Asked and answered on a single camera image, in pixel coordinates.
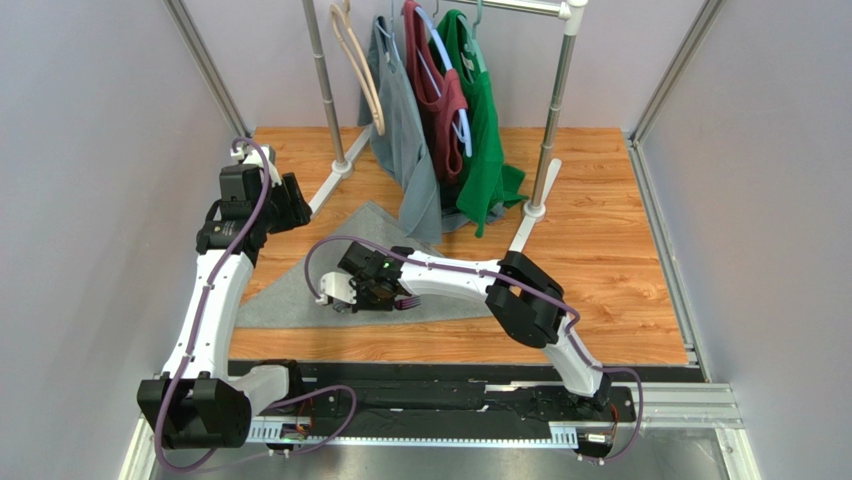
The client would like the light grey cloth napkin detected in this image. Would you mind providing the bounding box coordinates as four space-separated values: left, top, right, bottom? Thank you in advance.
235 241 491 329

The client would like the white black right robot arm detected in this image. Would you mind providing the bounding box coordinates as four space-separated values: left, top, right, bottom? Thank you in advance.
319 242 611 408

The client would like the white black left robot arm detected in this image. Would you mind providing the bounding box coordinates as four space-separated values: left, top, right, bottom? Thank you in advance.
137 160 312 450

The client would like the blue-grey hanging shirt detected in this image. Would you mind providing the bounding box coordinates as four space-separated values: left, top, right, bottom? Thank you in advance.
359 15 443 244

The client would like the green hanging shirt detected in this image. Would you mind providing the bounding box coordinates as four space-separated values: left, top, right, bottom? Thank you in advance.
431 8 528 240

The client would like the maroon hanging shirt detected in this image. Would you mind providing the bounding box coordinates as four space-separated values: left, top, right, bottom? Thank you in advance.
402 1 468 184

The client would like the wooden hanger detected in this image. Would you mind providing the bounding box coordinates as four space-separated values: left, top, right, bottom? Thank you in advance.
329 0 386 135

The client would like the light blue hanger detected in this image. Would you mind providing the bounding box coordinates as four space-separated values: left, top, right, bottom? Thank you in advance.
386 1 474 156

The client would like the teal green hanger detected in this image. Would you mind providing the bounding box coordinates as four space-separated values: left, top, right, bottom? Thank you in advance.
438 1 487 82

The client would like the white clothes rack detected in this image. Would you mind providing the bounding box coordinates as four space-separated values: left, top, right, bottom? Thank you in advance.
303 1 585 251

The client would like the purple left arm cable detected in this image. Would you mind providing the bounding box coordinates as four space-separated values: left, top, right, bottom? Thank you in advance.
154 137 359 475

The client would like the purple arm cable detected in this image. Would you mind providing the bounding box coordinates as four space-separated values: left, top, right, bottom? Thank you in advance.
154 137 359 475
303 234 646 465

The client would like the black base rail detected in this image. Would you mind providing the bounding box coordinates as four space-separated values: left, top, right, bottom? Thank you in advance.
262 360 700 442

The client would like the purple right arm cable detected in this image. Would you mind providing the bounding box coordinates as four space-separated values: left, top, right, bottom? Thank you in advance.
303 234 646 465

